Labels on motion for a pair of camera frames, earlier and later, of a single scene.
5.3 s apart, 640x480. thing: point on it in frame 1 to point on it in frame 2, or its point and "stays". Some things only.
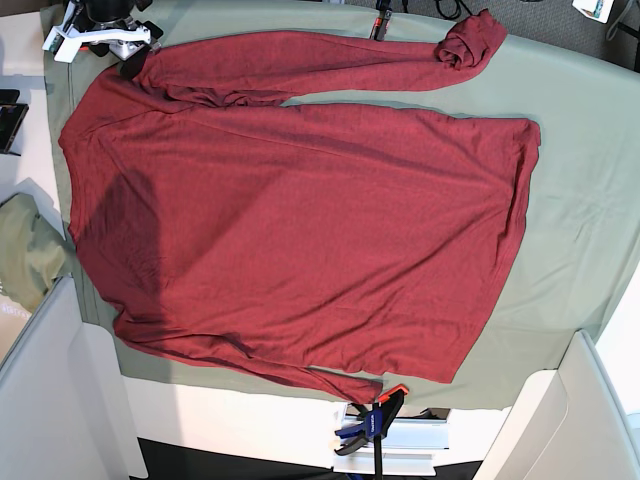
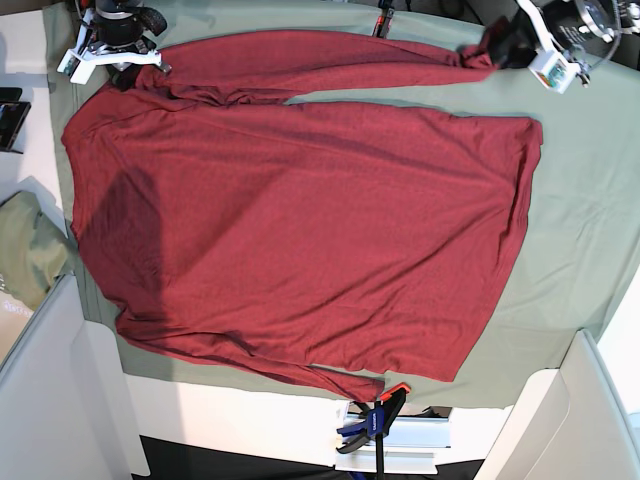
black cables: [441, 14] to [468, 2]
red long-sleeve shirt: [320, 247] stays
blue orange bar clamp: [376, 426] stays
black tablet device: [12, 115] stays
